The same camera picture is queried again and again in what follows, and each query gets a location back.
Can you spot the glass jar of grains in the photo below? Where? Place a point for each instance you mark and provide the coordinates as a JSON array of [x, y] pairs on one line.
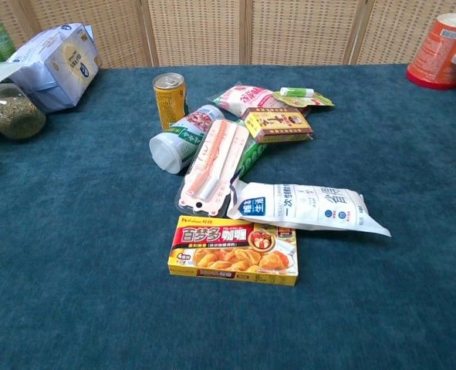
[[13, 112]]

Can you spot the blue table cloth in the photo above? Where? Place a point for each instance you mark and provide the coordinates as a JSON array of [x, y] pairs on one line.
[[96, 250]]

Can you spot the orange cylindrical canister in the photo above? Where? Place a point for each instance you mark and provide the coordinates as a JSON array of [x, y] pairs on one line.
[[436, 54]]

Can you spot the yellow drink can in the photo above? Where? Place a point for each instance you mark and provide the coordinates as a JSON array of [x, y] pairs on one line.
[[169, 98]]

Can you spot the green lip balm card pack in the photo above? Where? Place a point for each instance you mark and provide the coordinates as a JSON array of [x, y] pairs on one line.
[[305, 98]]

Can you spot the woven folding screen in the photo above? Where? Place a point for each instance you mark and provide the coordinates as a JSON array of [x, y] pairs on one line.
[[250, 31]]

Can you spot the white green-labelled bottle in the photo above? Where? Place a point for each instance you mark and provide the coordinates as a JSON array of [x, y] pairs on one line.
[[181, 138]]

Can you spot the yellow curry box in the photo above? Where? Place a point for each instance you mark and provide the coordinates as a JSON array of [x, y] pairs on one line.
[[233, 251]]

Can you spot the pink white snack packet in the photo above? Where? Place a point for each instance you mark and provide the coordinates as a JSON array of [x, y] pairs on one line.
[[247, 98]]

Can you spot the pink toothbrush blister pack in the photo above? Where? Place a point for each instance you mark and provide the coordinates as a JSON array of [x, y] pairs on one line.
[[217, 162]]

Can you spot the green patterned package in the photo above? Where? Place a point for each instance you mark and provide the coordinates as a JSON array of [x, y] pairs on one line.
[[250, 158]]

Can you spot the white blue paper bag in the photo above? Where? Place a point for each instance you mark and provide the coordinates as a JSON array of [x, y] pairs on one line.
[[58, 69]]

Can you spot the yellow brown small box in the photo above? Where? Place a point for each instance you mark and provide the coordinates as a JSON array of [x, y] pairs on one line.
[[277, 123]]

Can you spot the white blue snack bag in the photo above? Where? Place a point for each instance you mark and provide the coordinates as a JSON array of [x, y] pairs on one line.
[[308, 210]]

